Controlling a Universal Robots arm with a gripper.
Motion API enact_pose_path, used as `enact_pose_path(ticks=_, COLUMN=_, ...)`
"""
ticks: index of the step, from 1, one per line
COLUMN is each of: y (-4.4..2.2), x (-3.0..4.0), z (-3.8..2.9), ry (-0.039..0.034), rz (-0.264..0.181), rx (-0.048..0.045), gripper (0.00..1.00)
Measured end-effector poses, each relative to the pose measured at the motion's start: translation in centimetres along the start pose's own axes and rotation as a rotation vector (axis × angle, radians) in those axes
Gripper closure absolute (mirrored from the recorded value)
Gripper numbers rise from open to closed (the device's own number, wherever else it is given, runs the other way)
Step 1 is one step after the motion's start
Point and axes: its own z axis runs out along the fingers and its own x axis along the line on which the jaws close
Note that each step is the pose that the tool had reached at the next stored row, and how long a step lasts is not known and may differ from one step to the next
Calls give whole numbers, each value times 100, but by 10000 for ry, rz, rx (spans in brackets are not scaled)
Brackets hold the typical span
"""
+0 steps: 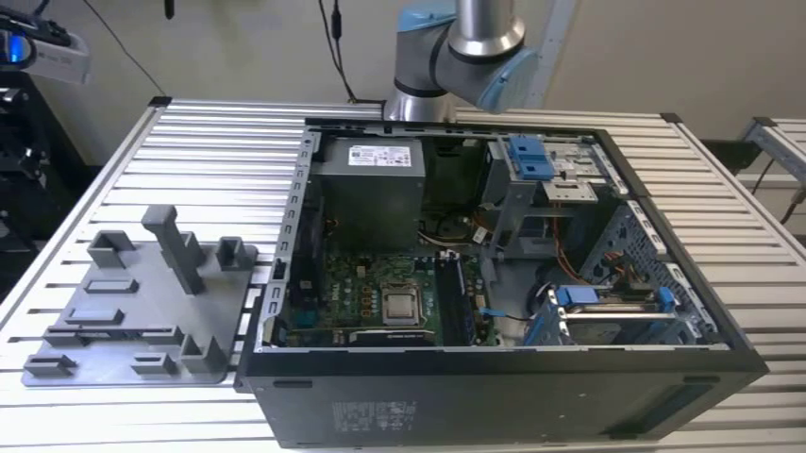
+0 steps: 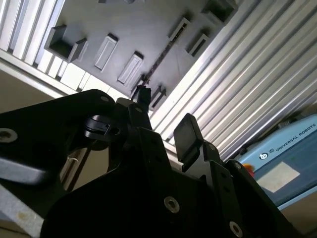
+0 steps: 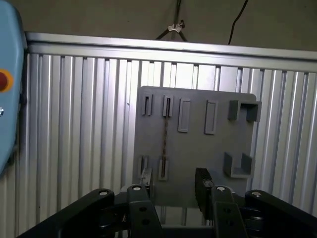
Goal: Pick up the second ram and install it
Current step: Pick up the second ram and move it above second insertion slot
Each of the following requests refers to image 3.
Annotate pale blue teach pendant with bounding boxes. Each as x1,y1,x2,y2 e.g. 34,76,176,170
0,0,30,176

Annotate RAM stick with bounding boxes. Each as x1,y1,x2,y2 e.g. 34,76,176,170
160,98,172,179

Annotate tripod legs with white clip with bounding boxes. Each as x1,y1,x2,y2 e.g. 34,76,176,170
155,0,190,42

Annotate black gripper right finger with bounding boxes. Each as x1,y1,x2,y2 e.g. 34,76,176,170
195,167,317,238

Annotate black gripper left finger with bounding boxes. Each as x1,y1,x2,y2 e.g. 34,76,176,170
17,168,164,238

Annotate grey plastic parts rack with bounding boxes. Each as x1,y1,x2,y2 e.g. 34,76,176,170
133,85,263,208

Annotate thin black hanging cable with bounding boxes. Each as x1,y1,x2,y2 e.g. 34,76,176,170
227,0,249,46

